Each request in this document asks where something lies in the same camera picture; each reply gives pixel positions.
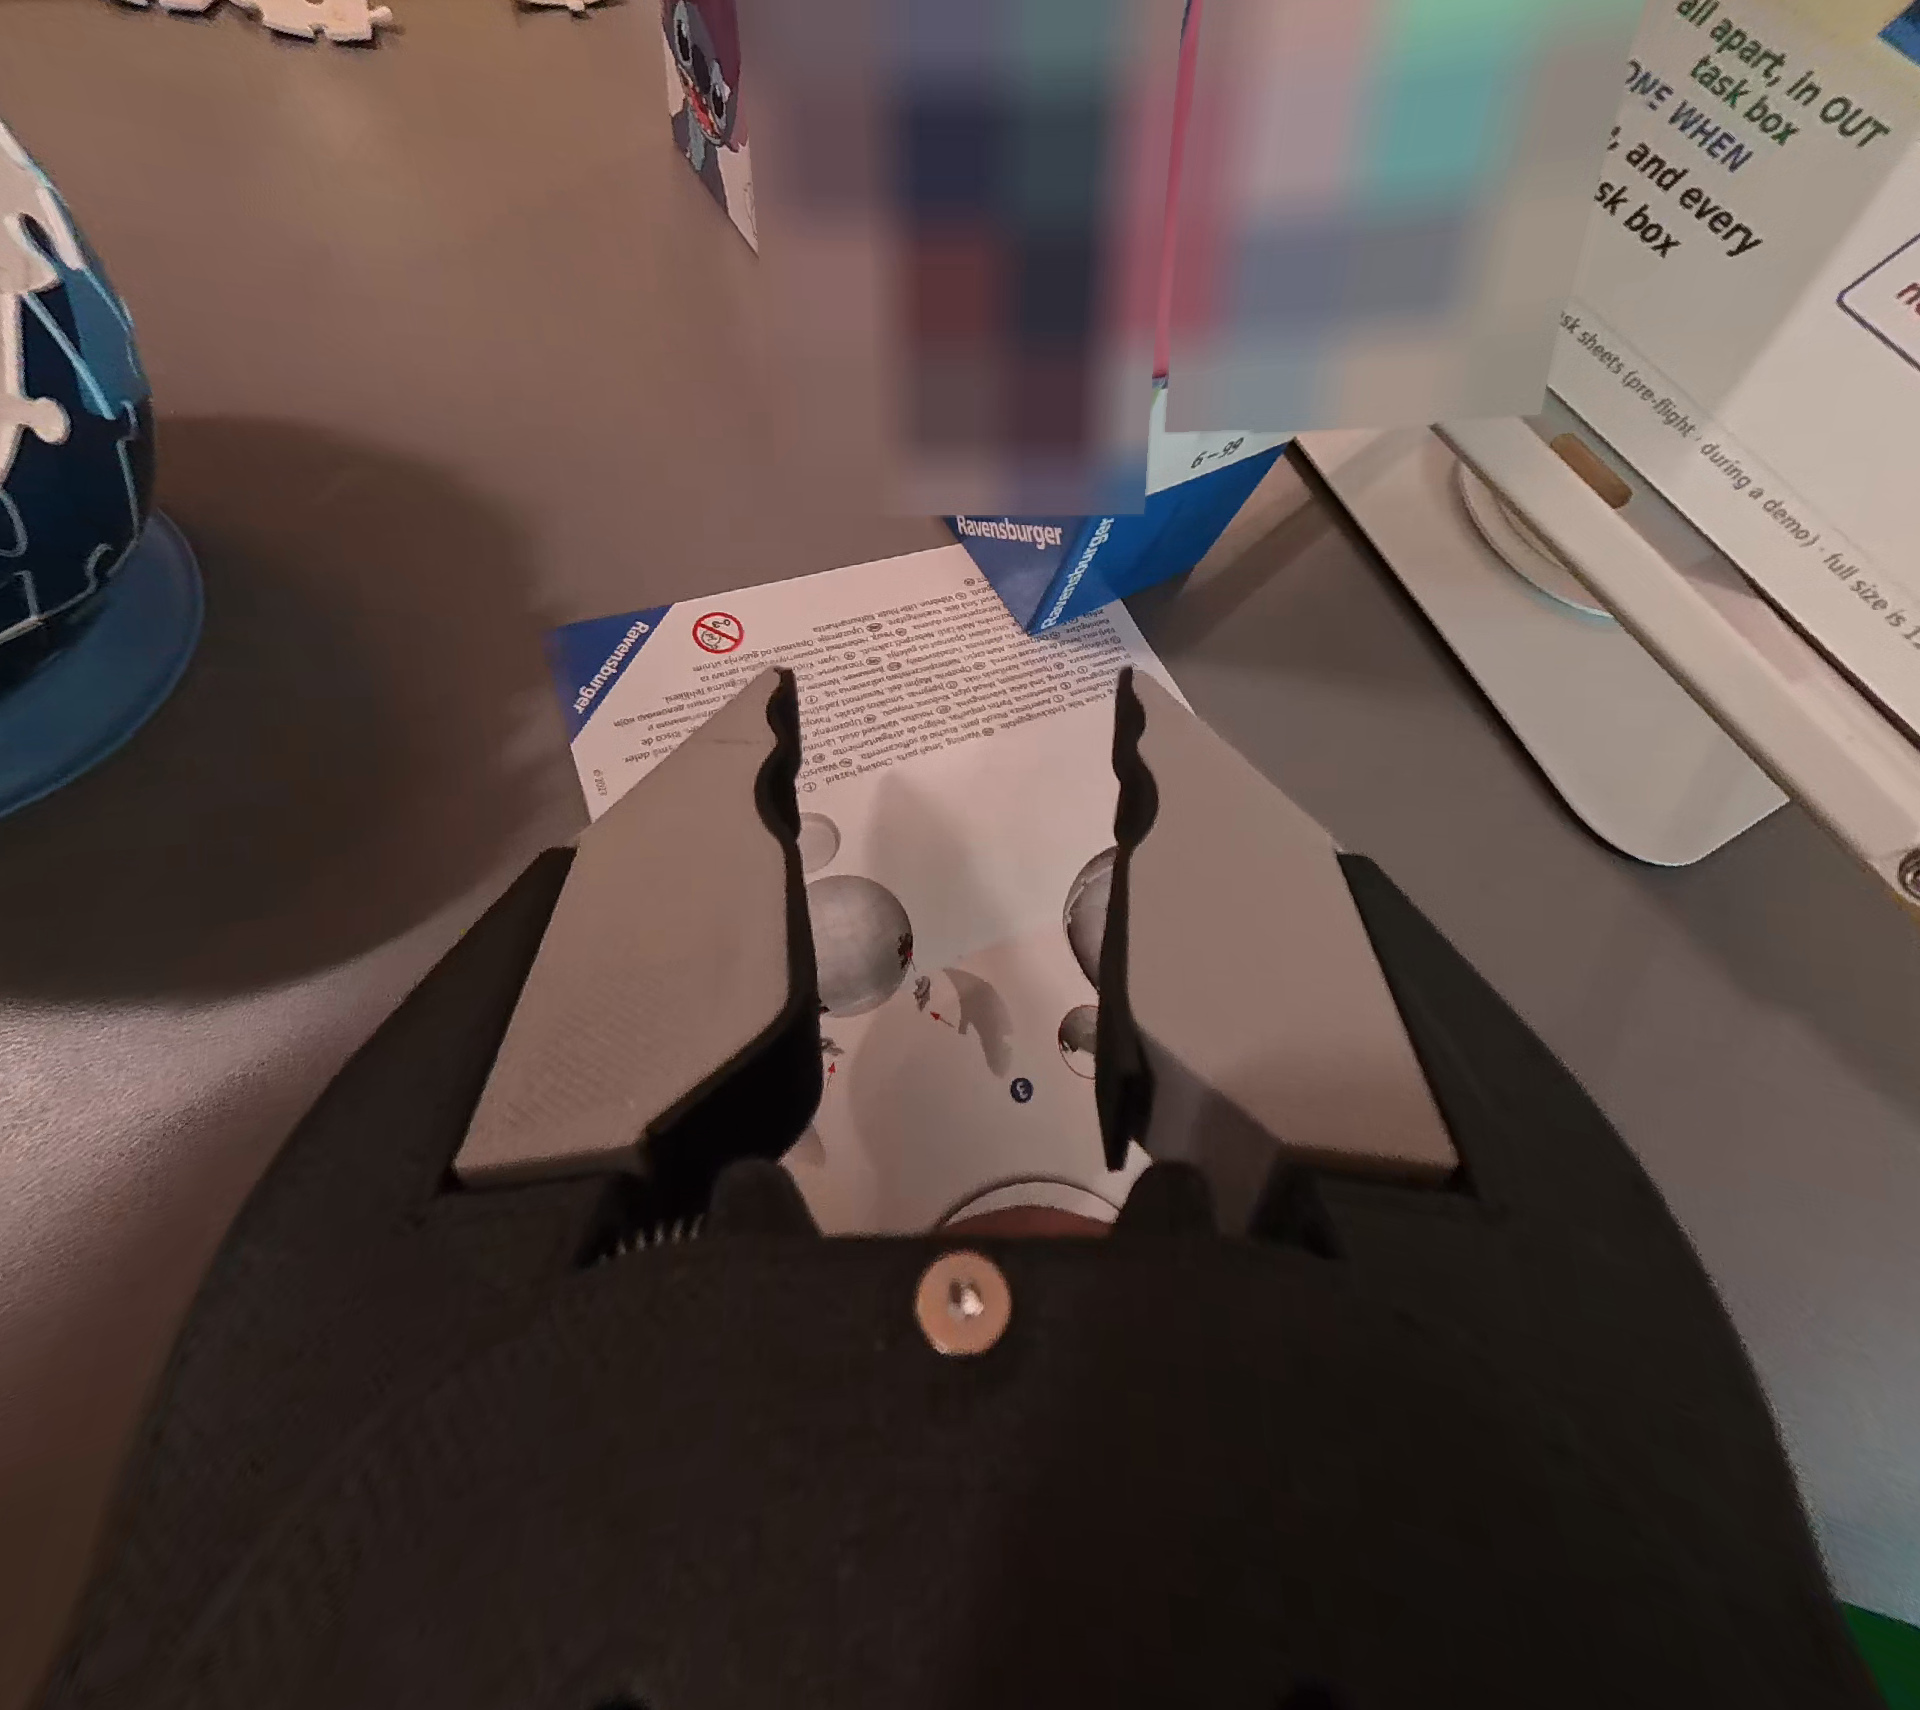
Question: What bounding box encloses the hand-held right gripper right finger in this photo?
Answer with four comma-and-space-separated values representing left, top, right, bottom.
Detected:
1094, 672, 1464, 1180

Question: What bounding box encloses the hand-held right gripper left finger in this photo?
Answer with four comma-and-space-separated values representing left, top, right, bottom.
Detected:
452, 665, 828, 1193

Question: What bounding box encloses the blue ball stand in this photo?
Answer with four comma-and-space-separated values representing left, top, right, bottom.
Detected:
0, 509, 207, 824

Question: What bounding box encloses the blue puzzle ball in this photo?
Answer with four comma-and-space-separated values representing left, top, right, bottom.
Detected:
0, 119, 159, 691

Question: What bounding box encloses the printed puzzle box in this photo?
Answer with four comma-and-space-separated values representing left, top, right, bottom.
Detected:
648, 0, 1794, 639

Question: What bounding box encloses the white instruction leaflet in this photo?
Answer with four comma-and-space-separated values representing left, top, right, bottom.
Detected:
545, 540, 1201, 1239

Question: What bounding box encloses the white printed task sheet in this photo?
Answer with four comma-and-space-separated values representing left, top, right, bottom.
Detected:
1544, 0, 1920, 751

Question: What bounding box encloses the green plastic crate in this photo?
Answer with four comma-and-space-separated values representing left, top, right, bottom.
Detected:
1835, 1602, 1920, 1710

